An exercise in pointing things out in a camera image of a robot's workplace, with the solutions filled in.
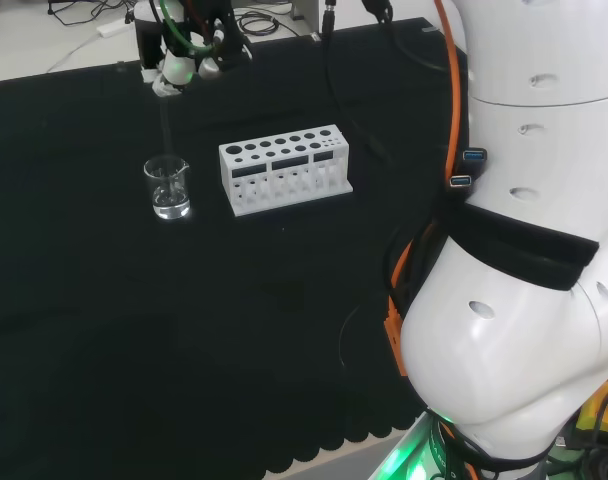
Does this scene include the yellow stop button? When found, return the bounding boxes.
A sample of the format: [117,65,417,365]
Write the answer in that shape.
[575,377,608,454]

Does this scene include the clear glass rod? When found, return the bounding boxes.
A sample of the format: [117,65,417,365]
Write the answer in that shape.
[158,94,177,202]

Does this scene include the tangled black floor cables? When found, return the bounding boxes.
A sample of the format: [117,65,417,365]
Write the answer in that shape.
[47,0,138,27]

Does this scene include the green hand cable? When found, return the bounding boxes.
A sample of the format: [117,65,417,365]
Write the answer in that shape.
[155,0,216,55]

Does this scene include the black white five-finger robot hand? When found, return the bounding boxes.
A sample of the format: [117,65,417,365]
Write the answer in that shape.
[133,0,255,99]

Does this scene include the clear glass beaker with liquid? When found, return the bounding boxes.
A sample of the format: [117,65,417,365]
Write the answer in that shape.
[143,154,193,222]

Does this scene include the thin white power cord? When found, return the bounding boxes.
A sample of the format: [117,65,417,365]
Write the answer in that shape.
[45,28,105,75]

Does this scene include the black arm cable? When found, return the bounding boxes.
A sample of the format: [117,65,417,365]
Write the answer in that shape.
[320,0,400,171]

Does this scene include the white test tube rack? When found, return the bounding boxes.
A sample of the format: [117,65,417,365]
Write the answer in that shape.
[218,123,355,219]

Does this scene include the white power strip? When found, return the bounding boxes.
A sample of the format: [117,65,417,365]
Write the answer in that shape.
[96,18,136,38]

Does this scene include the loose black cable loop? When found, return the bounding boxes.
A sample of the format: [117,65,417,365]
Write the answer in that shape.
[238,12,300,39]

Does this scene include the black bench cloth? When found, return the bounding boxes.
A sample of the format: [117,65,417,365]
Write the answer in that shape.
[0,16,478,480]

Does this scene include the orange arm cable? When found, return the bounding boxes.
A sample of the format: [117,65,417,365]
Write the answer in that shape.
[382,0,461,379]

